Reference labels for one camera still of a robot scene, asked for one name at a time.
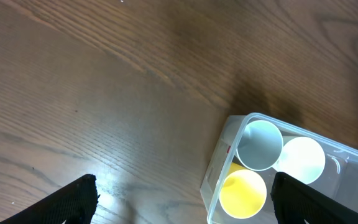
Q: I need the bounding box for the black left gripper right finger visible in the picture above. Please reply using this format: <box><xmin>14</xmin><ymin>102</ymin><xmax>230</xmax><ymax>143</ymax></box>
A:
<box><xmin>270</xmin><ymin>172</ymin><xmax>358</xmax><ymax>224</ymax></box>

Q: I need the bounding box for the grey plastic cup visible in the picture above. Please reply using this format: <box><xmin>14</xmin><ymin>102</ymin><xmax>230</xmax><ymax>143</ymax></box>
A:
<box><xmin>236</xmin><ymin>120</ymin><xmax>283</xmax><ymax>171</ymax></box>

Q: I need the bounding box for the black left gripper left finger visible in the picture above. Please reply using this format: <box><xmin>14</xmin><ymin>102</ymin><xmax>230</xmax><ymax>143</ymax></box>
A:
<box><xmin>0</xmin><ymin>174</ymin><xmax>99</xmax><ymax>224</ymax></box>

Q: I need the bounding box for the yellow plastic cup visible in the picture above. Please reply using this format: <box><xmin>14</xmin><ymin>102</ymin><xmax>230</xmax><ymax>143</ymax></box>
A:
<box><xmin>219</xmin><ymin>162</ymin><xmax>267</xmax><ymax>219</ymax></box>

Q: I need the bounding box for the white plastic cup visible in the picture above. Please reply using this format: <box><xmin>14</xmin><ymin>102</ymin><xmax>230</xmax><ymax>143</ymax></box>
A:
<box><xmin>273</xmin><ymin>136</ymin><xmax>325</xmax><ymax>184</ymax></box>

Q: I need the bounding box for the clear plastic container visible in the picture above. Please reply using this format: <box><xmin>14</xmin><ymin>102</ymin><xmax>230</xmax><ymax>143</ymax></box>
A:
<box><xmin>200</xmin><ymin>113</ymin><xmax>358</xmax><ymax>224</ymax></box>

